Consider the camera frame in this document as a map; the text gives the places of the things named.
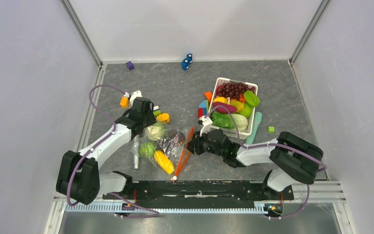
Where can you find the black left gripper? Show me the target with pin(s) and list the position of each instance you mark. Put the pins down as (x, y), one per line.
(151, 120)

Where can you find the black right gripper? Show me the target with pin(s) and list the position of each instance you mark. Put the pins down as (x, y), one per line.
(194, 146)

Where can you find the small dark purple fruit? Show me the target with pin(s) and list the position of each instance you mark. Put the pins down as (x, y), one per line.
(176, 136)

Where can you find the clear zip top bag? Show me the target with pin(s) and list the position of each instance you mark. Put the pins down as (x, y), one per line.
(176, 153)

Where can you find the fake yellow corn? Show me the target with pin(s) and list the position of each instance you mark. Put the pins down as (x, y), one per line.
(164, 162)

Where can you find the small green fake fruit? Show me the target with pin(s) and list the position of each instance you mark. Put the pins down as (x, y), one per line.
(147, 149)

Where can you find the purple fake sweet potato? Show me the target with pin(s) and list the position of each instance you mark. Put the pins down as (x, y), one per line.
(223, 108)

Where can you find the yellow fake starfruit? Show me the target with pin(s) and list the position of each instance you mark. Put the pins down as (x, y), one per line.
(237, 104)

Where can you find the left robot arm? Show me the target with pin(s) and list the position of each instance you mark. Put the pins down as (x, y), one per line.
(79, 178)

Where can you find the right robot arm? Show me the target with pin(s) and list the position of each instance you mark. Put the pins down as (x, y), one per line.
(297, 160)

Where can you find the fake green cabbage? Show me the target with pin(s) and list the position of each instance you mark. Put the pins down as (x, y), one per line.
(155, 131)

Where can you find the fake green lettuce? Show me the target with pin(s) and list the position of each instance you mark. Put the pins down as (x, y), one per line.
(222, 120)

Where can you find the fake yellow lemon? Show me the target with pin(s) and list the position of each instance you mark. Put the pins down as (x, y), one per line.
(220, 99)

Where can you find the fake green apple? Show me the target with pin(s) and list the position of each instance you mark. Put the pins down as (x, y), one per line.
(246, 111)

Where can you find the dark red fake grapes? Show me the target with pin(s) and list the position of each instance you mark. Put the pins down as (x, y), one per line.
(233, 90)

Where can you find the white green stacked block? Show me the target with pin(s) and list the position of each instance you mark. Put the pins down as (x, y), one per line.
(156, 111)

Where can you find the orange toy block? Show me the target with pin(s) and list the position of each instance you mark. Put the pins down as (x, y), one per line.
(124, 102)

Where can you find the yellow toy cylinder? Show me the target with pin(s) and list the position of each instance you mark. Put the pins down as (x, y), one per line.
(163, 118)

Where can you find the red blue toy block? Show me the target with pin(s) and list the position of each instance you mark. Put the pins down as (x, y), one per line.
(203, 108)

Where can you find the silver metal cylinder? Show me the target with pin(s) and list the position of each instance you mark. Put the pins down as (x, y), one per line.
(136, 156)

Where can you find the purple toy cube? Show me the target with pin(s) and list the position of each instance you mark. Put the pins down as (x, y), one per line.
(129, 65)

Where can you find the orange toy cup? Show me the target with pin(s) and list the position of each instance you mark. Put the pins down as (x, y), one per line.
(208, 96)

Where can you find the blue toy car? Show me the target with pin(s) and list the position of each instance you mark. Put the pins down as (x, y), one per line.
(187, 61)

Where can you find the small green cube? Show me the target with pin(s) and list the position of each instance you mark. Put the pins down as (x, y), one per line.
(271, 129)

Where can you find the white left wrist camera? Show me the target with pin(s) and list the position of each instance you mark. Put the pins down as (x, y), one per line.
(132, 96)

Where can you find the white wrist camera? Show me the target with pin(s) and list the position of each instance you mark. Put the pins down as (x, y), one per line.
(205, 123)
(132, 96)

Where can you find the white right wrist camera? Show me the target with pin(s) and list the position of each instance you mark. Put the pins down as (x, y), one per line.
(205, 123)

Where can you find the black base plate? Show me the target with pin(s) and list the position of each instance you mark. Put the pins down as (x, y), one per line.
(202, 194)

